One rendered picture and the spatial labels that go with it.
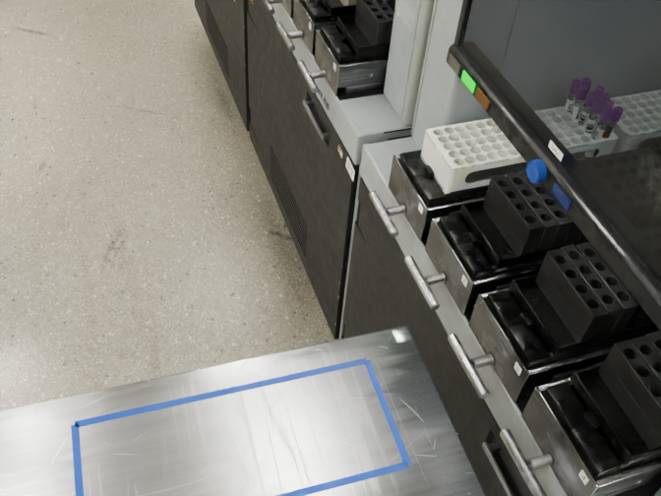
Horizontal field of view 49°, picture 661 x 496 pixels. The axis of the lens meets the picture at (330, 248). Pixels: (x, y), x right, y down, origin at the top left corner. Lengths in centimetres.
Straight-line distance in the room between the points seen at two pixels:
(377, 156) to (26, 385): 107
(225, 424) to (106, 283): 129
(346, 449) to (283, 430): 7
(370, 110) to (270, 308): 77
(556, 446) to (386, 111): 73
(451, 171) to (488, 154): 7
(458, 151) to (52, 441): 69
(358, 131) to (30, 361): 105
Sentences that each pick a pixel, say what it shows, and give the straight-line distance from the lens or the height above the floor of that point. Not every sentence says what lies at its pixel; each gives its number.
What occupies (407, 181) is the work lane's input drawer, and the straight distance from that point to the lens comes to 115.
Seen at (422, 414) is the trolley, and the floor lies 82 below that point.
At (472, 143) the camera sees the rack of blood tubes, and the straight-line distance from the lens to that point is 115.
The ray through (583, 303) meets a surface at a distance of 94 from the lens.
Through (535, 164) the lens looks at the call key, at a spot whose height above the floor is 99.
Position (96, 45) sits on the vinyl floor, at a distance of 305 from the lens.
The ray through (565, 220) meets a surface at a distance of 103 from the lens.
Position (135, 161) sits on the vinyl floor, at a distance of 244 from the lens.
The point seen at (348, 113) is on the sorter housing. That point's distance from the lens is 138.
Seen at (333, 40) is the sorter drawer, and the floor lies 82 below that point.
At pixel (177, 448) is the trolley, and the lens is 83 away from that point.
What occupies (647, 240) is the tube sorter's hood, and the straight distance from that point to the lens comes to 82.
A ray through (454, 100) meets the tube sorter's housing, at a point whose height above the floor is 89.
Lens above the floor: 154
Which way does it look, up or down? 46 degrees down
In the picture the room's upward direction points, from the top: 5 degrees clockwise
